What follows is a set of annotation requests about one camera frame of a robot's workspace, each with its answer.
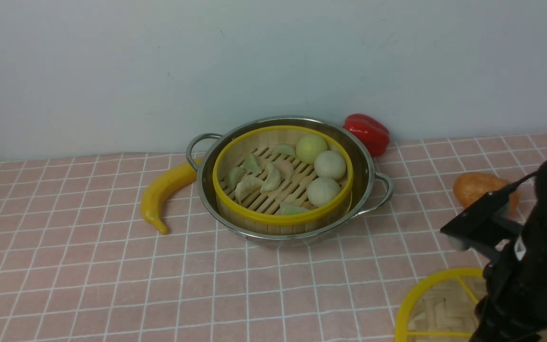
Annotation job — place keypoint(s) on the pale green dumpling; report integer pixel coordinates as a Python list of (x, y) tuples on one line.
[(273, 179)]

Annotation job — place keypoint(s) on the stainless steel pot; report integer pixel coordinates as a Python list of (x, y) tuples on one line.
[(370, 189)]

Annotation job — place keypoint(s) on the pink checkered tablecloth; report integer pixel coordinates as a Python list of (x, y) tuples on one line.
[(78, 264)]

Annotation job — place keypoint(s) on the yellow banana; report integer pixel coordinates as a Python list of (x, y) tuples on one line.
[(160, 190)]

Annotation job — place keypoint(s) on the small green dumpling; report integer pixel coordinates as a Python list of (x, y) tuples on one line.
[(233, 177)]

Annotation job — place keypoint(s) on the pale round bun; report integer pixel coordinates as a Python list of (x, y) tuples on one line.
[(322, 191)]

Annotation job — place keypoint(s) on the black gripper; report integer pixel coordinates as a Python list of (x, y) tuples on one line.
[(515, 306)]

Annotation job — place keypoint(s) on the yellowish round bun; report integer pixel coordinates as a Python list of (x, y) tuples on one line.
[(309, 146)]

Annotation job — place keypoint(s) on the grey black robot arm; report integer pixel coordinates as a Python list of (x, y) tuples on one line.
[(538, 216)]

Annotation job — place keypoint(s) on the red bell pepper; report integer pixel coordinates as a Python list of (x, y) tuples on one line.
[(370, 132)]

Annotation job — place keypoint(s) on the yellow bamboo steamer basket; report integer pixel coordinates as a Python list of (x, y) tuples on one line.
[(286, 210)]

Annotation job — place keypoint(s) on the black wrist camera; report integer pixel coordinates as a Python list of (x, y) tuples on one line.
[(482, 226)]

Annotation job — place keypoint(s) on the light green dumpling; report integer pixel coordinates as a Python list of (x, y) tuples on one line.
[(251, 165)]

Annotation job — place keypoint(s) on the orange potato-like food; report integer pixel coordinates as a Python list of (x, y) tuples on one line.
[(470, 186)]

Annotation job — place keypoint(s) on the white round bun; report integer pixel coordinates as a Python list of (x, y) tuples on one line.
[(330, 164)]

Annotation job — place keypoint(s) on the yellow woven steamer lid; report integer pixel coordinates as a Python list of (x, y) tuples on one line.
[(441, 308)]

